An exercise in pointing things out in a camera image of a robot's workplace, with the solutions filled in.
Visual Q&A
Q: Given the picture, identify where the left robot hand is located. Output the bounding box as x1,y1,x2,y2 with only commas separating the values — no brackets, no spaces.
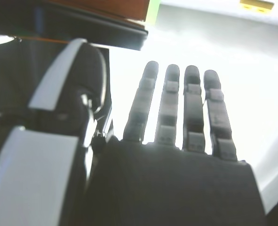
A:
0,37,269,226

